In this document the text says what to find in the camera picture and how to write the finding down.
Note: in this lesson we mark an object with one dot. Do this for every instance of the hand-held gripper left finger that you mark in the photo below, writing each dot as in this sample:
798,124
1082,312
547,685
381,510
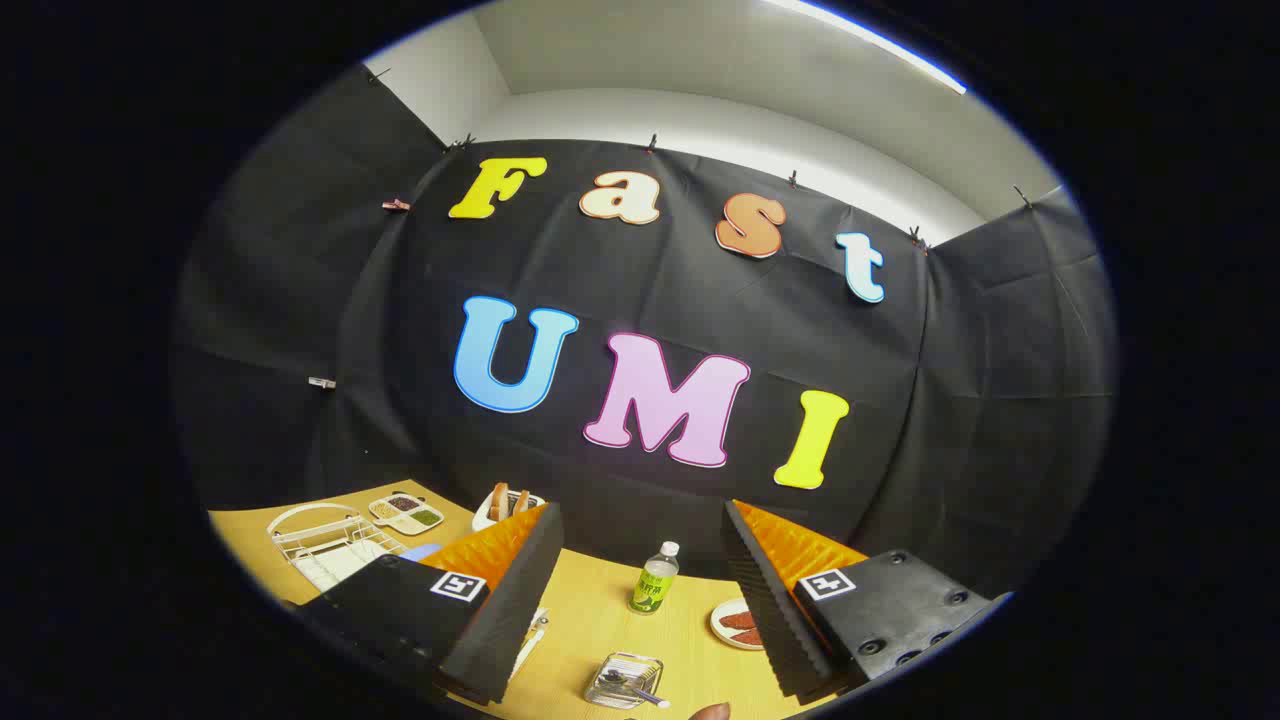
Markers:
505,610

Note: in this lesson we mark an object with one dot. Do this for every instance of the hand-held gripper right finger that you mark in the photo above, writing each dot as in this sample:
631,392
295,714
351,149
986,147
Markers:
770,610

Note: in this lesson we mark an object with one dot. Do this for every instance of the blue plate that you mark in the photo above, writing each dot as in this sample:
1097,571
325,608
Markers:
420,552

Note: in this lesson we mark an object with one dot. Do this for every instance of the metal spoon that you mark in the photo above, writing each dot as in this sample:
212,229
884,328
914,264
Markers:
640,690

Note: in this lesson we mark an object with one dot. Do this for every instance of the white dish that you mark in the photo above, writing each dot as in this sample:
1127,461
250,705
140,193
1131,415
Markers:
722,630

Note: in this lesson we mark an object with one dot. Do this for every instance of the red meat slice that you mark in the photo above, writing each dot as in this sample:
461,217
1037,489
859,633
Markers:
740,620
750,637

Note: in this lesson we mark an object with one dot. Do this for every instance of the white toaster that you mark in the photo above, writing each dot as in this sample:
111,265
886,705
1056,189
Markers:
484,518

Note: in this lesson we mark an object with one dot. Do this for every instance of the green label drink bottle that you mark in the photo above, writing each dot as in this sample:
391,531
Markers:
654,585

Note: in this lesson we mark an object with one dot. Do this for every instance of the white sectioned spice tray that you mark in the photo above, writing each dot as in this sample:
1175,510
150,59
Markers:
405,512

